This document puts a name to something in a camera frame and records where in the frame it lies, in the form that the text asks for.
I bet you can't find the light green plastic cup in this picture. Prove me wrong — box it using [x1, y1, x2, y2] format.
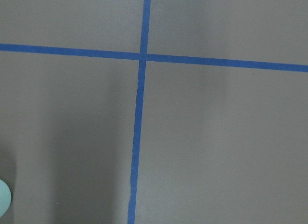
[0, 180, 12, 217]

